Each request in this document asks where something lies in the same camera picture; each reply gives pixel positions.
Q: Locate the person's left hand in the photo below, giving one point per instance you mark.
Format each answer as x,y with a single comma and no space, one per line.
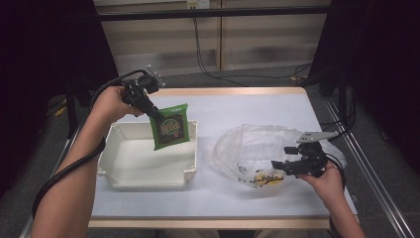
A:
109,104

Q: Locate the green snack packet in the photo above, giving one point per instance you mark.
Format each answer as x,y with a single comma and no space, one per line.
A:
171,129

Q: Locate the clear plastic bag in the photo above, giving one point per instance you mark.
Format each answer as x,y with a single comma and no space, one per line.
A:
244,148

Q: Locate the yellow tape piece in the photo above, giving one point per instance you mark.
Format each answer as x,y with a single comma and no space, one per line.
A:
60,111

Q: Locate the black metal stand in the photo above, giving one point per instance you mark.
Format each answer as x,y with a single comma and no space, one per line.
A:
71,109
341,95

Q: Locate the dark curtain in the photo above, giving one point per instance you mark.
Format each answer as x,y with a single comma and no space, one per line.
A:
39,49
379,66

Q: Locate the white wall socket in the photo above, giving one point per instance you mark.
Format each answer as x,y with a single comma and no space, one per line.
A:
198,4

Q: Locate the black horizontal bar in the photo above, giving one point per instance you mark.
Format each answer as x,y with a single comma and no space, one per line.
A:
211,14

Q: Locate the white plastic tray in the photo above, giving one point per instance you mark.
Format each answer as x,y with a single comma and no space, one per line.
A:
138,165

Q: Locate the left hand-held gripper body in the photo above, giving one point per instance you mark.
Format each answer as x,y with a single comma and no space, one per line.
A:
138,92

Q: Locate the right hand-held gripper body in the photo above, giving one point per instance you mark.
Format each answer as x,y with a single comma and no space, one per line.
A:
310,163

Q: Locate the person's right hand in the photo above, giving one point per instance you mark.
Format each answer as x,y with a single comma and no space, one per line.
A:
328,188

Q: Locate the pale blue table mat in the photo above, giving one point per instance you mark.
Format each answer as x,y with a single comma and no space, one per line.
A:
224,205

